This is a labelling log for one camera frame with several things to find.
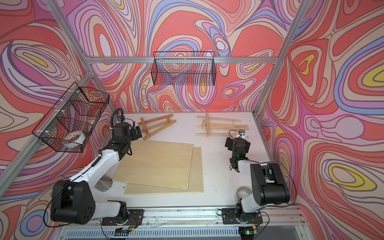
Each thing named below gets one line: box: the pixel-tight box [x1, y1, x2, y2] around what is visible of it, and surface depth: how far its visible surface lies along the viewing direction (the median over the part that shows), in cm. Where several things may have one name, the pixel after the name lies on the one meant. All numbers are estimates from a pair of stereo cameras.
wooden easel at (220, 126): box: [196, 112, 250, 138], surface depth 111 cm
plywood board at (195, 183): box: [124, 147, 204, 195], surface depth 86 cm
